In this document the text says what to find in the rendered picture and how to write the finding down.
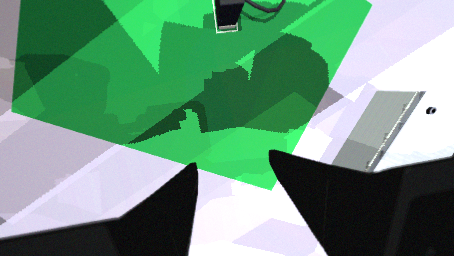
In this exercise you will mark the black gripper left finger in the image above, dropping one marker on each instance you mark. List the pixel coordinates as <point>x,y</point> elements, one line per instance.
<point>160,225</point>

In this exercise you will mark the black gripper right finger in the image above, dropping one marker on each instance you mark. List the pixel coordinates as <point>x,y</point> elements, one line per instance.
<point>356,213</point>

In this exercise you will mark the green circuit board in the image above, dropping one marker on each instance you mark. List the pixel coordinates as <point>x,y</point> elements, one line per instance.
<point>160,76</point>

